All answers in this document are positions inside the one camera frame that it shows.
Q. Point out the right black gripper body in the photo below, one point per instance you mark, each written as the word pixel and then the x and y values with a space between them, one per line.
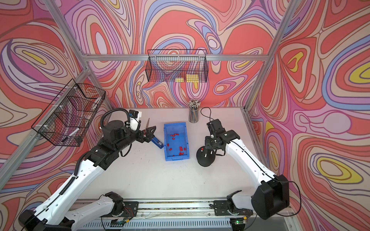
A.
pixel 210 143

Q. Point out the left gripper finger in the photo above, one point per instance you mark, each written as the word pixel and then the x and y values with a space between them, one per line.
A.
pixel 150 130
pixel 149 137

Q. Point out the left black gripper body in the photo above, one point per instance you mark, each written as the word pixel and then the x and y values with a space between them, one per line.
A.
pixel 139 137

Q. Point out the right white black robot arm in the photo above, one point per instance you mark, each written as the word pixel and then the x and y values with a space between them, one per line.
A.
pixel 271 194

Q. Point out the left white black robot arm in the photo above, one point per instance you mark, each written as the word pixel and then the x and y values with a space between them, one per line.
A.
pixel 55 215

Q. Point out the black round screw base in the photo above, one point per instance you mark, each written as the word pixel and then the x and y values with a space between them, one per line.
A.
pixel 205 157

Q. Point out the blue plastic parts bin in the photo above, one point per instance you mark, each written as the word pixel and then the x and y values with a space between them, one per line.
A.
pixel 176 145

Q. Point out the mesh pencil cup with pencils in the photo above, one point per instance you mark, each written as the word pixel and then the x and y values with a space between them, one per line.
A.
pixel 193 111

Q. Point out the white marker pen in basket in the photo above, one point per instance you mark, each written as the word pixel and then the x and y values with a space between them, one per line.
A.
pixel 71 135

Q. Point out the yellow sticky note pad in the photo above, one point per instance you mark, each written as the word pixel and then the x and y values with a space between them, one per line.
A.
pixel 192 78

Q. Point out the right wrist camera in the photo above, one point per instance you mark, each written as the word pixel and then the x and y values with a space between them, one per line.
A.
pixel 216 129

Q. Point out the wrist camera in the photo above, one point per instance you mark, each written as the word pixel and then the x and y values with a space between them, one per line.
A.
pixel 216 129
pixel 134 117

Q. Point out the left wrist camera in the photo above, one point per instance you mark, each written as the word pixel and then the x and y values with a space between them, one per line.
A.
pixel 134 117

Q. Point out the black wire basket back wall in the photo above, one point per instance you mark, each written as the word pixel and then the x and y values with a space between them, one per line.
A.
pixel 172 65

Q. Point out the black wire basket wall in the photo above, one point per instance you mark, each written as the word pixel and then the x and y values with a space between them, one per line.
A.
pixel 172 65
pixel 75 106

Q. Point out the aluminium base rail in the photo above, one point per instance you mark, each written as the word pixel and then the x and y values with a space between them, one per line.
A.
pixel 186 214

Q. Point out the black wire basket left wall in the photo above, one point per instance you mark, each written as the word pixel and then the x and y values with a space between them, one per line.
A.
pixel 75 106

